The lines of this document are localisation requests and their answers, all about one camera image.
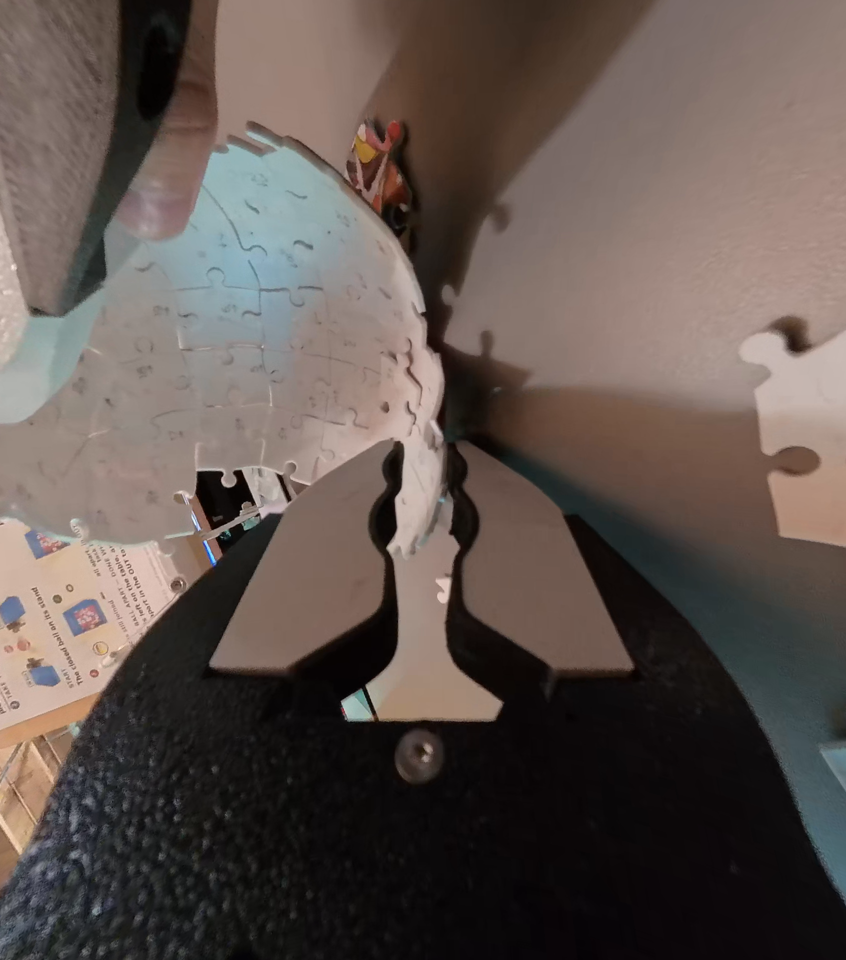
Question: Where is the wooden board with instruction sheet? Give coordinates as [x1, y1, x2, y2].
[0, 442, 195, 751]

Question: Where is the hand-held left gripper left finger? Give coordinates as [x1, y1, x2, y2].
[207, 439, 403, 681]

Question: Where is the person's right hand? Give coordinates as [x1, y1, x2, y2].
[117, 0, 220, 243]

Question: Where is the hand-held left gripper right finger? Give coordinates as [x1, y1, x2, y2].
[444, 442, 637, 685]

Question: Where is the colourful orange puzzle piece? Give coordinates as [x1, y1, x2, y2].
[344, 118, 418, 252]

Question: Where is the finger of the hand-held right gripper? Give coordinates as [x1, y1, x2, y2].
[0, 225, 141, 423]
[0, 0, 193, 412]

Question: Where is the partly built puzzle ball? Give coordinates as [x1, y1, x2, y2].
[0, 122, 448, 562]

